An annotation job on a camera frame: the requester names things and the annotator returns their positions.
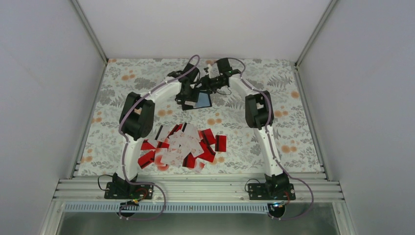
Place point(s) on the red card centre right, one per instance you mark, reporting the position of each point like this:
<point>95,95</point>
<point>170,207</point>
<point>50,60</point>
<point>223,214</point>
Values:
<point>208,136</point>

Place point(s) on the red card lower right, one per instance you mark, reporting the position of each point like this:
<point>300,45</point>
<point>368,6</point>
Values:
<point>207,155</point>

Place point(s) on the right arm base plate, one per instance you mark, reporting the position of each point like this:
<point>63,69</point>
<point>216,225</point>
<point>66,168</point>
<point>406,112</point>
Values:
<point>259,192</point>

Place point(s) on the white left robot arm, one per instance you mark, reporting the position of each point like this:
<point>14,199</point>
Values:
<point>137,118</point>

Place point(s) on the aluminium frame post right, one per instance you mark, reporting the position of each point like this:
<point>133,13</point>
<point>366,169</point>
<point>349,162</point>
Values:
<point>315,33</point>

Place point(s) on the black card holder wallet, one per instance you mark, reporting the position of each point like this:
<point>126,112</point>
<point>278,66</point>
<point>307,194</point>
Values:
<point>203,101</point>

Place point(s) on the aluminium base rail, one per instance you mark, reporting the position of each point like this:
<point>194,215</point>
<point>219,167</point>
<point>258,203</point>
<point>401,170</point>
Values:
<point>215,188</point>

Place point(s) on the slotted cable duct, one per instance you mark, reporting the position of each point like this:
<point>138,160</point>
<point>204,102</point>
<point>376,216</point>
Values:
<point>149,207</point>

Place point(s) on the white floral card centre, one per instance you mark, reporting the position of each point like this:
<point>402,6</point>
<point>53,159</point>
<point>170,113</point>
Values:
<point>181,139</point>

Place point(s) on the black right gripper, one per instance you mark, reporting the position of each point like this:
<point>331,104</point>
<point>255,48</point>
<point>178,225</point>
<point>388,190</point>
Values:
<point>207,84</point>

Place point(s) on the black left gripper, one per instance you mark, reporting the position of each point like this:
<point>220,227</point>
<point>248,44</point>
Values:
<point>194,97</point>

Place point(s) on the floral patterned table mat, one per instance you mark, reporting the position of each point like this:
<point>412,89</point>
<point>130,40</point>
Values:
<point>226,116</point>

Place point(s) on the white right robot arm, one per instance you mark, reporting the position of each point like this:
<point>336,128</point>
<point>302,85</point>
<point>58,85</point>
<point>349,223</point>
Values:
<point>259,116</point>

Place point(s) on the red card far right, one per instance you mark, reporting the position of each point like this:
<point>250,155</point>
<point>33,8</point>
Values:
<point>221,143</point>

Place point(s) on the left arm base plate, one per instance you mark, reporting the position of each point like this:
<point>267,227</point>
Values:
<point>128,191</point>

